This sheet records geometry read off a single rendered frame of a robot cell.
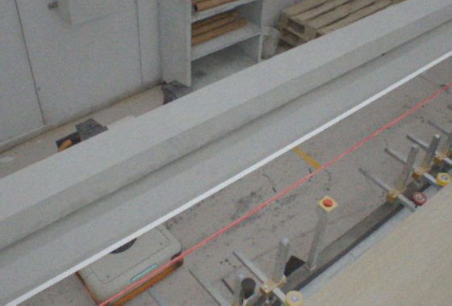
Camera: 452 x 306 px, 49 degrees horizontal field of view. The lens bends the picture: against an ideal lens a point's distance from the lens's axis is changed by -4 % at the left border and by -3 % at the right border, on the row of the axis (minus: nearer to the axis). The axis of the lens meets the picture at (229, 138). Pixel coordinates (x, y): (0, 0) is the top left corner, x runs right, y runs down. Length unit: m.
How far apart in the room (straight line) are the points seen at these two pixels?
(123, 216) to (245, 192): 3.25
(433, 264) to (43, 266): 2.23
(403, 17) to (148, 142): 0.65
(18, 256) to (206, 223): 3.10
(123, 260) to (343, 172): 1.98
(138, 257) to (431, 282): 1.73
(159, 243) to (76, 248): 2.59
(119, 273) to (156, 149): 2.51
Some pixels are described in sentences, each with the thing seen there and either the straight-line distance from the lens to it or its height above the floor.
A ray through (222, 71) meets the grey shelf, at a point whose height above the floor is 0.14.
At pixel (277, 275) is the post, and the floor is 0.90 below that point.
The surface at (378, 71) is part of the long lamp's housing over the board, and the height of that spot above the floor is 2.38.
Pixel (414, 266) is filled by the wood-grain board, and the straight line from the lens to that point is 2.70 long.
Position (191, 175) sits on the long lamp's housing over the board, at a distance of 0.83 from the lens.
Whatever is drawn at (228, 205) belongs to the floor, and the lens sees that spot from 3.91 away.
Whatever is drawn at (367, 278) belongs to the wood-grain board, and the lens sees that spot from 2.58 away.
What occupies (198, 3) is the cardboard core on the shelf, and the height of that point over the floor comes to 0.97.
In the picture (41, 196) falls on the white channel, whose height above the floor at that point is 2.46.
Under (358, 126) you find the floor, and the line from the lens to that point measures 4.80.
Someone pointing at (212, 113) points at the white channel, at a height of 2.46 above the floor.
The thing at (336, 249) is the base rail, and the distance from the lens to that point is 2.89.
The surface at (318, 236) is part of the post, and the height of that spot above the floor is 0.99.
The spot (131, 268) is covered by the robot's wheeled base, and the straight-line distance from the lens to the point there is 3.25.
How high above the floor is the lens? 2.97
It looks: 42 degrees down
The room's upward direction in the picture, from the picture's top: 4 degrees clockwise
